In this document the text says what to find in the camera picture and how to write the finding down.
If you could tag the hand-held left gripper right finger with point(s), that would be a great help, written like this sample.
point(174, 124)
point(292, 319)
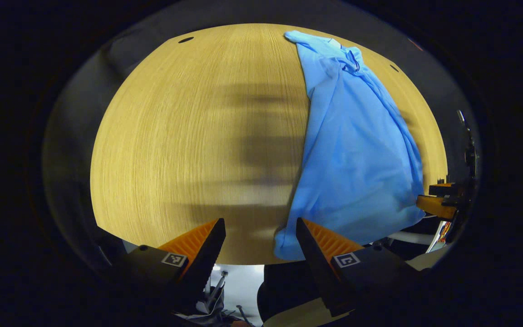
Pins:
point(316, 268)

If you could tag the colourful printed booklet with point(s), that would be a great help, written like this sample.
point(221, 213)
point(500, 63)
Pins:
point(439, 236)

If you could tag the white bar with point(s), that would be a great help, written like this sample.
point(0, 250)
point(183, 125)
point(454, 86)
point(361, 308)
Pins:
point(409, 238)

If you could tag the light blue T-shirt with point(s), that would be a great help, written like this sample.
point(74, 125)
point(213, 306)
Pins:
point(357, 159)

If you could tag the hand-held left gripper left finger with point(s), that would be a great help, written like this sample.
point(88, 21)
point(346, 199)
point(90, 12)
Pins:
point(204, 268)

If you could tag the person's dark clothing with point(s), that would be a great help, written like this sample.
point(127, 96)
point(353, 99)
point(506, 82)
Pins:
point(284, 286)

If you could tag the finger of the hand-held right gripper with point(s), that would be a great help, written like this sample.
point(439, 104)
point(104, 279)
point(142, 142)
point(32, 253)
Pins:
point(441, 189)
point(436, 206)

